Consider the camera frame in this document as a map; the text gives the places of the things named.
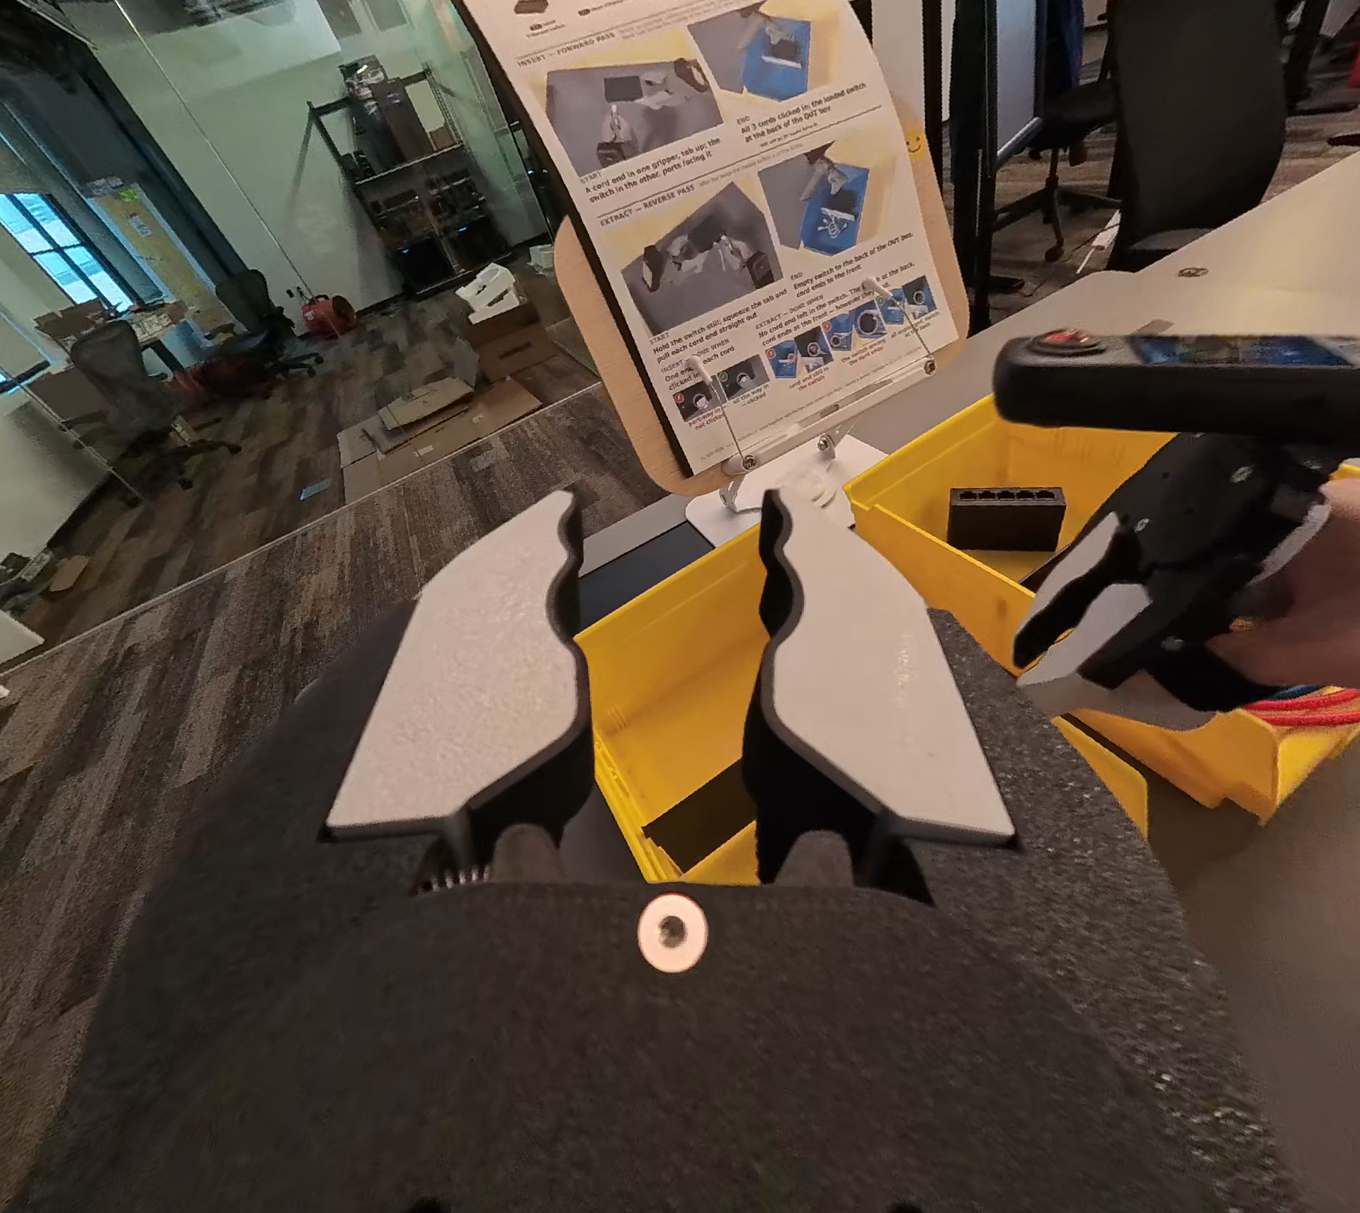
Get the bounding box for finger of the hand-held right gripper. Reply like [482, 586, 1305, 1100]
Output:
[1017, 669, 1254, 735]
[1011, 503, 1165, 688]

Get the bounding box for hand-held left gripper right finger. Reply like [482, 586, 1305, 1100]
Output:
[747, 488, 1020, 853]

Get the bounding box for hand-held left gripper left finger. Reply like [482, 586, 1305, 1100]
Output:
[323, 488, 591, 846]

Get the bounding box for black ethernet port box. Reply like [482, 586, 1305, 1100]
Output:
[945, 482, 1068, 554]

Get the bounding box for yellow plastic bin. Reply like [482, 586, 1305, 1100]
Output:
[845, 396, 1360, 821]
[574, 533, 1152, 889]

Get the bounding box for red ethernet cable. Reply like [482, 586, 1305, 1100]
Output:
[1250, 688, 1360, 731]

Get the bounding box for person's right hand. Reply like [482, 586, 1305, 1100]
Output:
[1216, 530, 1360, 697]

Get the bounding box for black flat pad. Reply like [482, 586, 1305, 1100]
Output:
[574, 524, 695, 631]

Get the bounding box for white sign base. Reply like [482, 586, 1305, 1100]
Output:
[685, 428, 894, 548]

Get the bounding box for flattened cardboard sheets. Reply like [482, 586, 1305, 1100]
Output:
[337, 371, 550, 497]

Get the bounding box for cardboard box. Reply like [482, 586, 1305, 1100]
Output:
[453, 264, 570, 383]

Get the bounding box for computer monitor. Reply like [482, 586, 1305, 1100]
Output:
[977, 0, 1064, 177]

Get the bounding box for printed instruction sheet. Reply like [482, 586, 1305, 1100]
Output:
[421, 0, 962, 477]

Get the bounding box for black metal shelf rack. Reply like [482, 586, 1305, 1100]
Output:
[308, 57, 506, 305]

